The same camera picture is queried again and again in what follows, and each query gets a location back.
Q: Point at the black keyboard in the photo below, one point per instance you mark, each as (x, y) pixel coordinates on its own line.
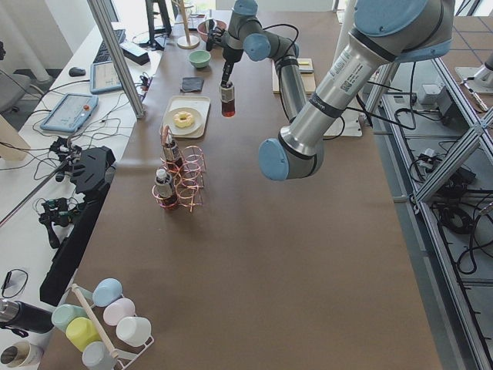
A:
(103, 53)

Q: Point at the glazed donut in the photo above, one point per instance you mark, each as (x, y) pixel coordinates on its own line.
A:
(183, 119)

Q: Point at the blue teach pendant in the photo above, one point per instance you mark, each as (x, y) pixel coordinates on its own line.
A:
(70, 113)
(103, 78)

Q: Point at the yellow cup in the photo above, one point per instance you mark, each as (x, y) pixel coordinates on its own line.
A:
(81, 332)

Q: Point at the mint green bowl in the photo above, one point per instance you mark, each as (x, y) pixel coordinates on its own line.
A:
(199, 59)

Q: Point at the monitor stand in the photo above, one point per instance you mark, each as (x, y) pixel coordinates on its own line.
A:
(159, 26)

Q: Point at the black device housing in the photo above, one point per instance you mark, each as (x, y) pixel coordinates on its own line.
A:
(69, 228)

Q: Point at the pink cup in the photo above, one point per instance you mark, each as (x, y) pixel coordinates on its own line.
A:
(119, 309)

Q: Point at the cream serving tray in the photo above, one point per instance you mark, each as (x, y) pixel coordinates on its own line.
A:
(200, 103)

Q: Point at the eyeglasses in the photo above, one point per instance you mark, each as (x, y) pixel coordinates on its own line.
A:
(14, 283)

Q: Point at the black computer mouse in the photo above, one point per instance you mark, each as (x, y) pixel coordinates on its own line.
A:
(76, 71)

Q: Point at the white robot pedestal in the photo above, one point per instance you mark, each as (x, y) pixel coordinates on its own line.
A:
(349, 123)

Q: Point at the paper cup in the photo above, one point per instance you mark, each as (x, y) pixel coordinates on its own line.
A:
(22, 354)

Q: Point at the blue teach pendant near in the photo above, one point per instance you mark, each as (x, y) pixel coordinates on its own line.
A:
(70, 113)

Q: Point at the white round plate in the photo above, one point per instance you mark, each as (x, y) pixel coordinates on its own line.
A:
(168, 121)

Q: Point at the aluminium frame post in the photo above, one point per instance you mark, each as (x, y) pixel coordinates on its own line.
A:
(101, 17)

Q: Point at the pink bowl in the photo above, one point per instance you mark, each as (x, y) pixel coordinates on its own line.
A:
(202, 31)

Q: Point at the wooden cutting board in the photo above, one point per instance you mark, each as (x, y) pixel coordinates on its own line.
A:
(307, 79)

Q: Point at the grey folded cloth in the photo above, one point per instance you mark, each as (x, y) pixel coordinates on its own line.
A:
(191, 84)

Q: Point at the black thermos bottle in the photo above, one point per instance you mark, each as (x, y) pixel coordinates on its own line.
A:
(21, 318)

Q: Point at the white cup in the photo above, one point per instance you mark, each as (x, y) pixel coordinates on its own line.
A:
(134, 331)

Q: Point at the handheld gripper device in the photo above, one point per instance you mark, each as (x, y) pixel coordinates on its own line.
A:
(61, 212)

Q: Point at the grey cup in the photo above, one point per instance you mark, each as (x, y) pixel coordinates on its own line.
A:
(96, 357)

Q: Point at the mint cup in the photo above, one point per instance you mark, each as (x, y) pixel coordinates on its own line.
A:
(64, 314)

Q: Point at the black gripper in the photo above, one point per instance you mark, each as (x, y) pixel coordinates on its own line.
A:
(232, 54)

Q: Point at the white wire cup rack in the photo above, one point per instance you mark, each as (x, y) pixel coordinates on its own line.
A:
(124, 359)

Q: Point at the blue teach pendant far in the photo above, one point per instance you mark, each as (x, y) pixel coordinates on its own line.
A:
(103, 78)

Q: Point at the black box on desk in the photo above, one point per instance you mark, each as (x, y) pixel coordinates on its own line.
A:
(134, 52)

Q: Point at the tea bottle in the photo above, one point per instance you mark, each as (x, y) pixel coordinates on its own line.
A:
(172, 153)
(165, 189)
(227, 99)

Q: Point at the blue cup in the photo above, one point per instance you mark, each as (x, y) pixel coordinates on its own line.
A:
(106, 292)

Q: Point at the copper wire bottle rack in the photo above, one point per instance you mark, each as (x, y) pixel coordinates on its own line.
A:
(188, 179)

